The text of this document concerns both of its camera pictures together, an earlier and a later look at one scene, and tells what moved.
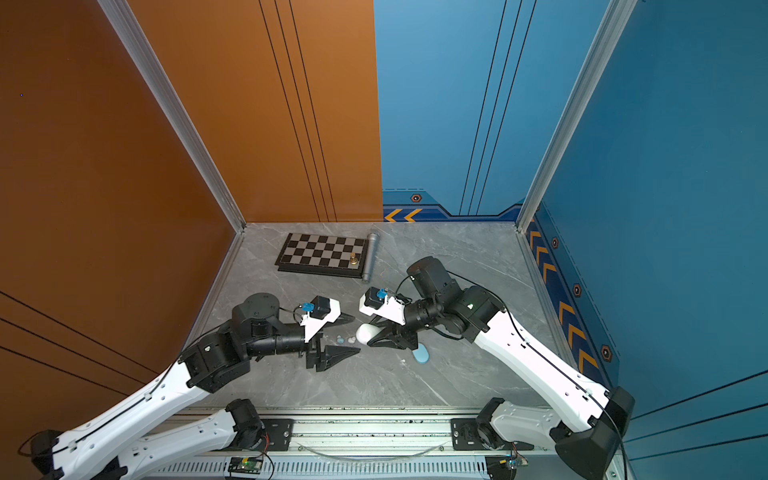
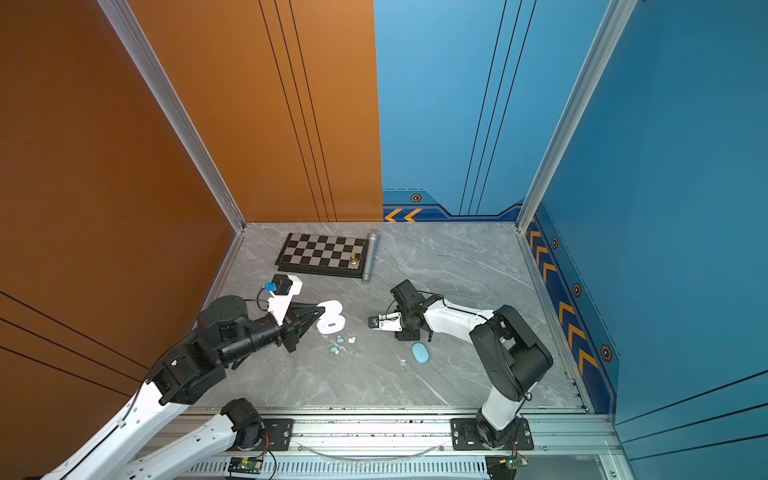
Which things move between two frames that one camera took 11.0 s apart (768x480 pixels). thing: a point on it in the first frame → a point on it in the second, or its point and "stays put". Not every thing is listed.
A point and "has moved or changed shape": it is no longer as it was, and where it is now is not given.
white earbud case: (366, 331) has moved or changed shape
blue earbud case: (421, 354) stays put
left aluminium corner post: (123, 19) stays put
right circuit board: (503, 467) stays put
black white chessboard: (323, 255) stays put
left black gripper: (327, 358) → (295, 328)
